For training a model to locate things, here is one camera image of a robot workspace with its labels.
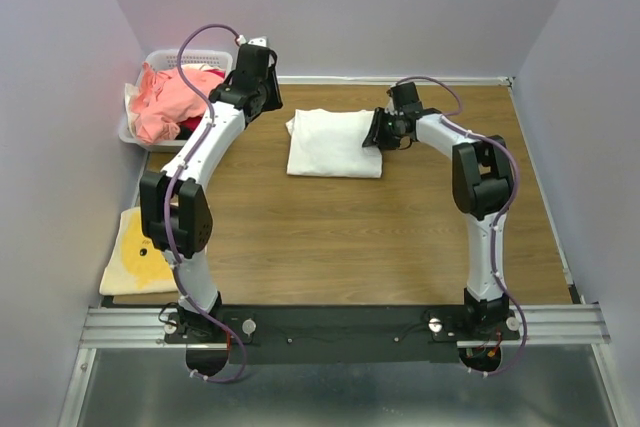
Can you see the red garment in basket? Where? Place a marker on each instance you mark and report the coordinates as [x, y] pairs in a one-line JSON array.
[[188, 126]]

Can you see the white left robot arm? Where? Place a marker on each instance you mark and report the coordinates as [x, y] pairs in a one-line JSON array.
[[175, 214]]

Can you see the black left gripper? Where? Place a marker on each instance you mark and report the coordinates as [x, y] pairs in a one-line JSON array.
[[271, 78]]

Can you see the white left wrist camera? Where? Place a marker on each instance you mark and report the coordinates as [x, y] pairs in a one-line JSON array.
[[261, 41]]

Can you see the white floral print t-shirt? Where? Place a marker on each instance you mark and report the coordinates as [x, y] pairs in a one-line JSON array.
[[330, 144]]

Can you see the aluminium front rail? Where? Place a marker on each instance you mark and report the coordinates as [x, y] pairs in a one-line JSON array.
[[140, 328]]

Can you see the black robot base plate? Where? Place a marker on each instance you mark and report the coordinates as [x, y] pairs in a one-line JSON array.
[[331, 334]]

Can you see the pink t-shirt in basket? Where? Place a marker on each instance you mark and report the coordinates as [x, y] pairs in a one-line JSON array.
[[158, 104]]

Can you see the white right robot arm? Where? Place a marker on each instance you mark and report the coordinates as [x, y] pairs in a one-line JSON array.
[[484, 183]]

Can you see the folded yellow chick t-shirt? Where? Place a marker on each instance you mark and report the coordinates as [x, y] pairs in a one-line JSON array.
[[135, 266]]

